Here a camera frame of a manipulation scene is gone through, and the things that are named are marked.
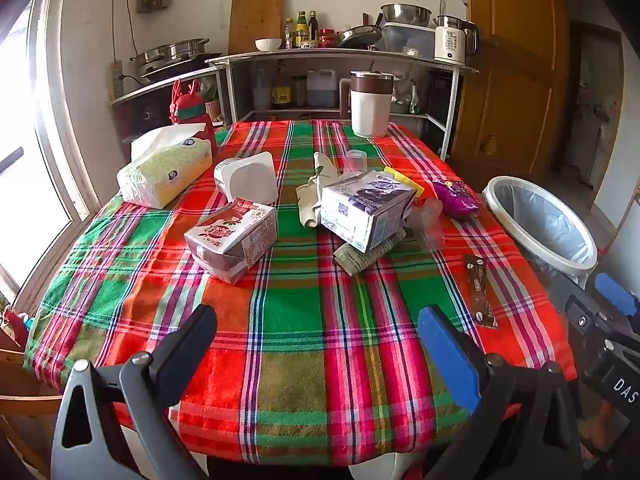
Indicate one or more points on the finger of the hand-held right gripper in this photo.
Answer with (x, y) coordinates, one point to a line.
(617, 294)
(595, 327)

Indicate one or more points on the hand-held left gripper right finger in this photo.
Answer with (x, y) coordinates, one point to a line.
(450, 355)

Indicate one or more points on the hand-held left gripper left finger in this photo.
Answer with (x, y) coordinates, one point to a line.
(190, 340)

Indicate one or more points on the brown snack wrapper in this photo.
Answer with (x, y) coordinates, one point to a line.
(479, 290)

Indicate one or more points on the clear plastic bin liner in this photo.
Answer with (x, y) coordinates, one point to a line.
(550, 225)

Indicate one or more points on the red milk carton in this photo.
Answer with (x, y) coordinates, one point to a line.
(230, 240)

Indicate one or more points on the green printed wrapper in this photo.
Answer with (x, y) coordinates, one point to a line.
(357, 260)

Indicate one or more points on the white-rimmed trash bin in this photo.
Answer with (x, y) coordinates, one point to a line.
(495, 205)

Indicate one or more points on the purple snack wrapper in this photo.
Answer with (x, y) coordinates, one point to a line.
(456, 199)

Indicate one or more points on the purple milk carton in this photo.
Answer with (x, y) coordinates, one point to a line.
(365, 210)

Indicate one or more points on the white yogurt cup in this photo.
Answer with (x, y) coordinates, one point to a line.
(250, 175)

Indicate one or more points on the yellow snack wrapper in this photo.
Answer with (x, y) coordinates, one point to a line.
(407, 182)

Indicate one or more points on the white tissue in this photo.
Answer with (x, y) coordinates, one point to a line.
(307, 205)

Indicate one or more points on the red green plaid tablecloth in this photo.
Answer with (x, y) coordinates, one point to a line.
(300, 320)

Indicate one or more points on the soft tissue pack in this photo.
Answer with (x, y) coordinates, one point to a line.
(160, 175)

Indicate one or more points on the wooden chair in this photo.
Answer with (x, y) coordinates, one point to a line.
(20, 385)

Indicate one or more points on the red water bottle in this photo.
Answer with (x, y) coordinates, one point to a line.
(200, 125)

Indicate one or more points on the steel counter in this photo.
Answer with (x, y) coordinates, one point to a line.
(150, 110)

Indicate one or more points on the wooden door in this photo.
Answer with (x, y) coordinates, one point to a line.
(510, 75)

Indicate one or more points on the green white squeeze bottle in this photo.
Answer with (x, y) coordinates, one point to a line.
(414, 100)

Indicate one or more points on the white mug with brown lid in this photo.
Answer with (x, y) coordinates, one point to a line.
(370, 105)

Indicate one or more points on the brown bottle with yellow label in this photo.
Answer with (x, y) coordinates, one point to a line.
(281, 92)

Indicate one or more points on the black induction cooker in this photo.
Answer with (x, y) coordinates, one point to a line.
(175, 72)

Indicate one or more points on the white power strip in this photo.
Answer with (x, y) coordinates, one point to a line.
(117, 80)

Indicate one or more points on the plastic jug with dark liquid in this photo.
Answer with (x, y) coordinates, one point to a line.
(322, 90)

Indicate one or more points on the steel steamer pot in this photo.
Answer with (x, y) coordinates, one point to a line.
(170, 52)

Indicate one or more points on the white electric kettle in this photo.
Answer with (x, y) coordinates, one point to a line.
(450, 42)

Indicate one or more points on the white ribbed bowl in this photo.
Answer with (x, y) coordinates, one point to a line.
(268, 45)

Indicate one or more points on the metal shelf rack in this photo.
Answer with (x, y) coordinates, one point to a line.
(320, 55)

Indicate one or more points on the clear plastic storage box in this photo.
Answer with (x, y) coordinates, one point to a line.
(407, 40)

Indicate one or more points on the small seasoning bottle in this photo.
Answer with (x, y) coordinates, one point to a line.
(288, 34)

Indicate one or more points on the wooden cutting board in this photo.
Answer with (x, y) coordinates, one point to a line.
(255, 20)

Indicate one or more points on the yellow-label oil bottle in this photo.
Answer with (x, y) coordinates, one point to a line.
(301, 30)

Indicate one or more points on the red jar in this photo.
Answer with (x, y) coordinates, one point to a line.
(327, 38)

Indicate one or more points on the steel wok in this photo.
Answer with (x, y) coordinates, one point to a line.
(357, 36)

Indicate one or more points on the dark sauce bottle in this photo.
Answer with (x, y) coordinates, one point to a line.
(313, 25)

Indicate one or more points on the steel mixing bowl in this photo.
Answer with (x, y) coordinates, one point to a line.
(406, 15)

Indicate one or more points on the window frame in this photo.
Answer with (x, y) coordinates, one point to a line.
(55, 150)

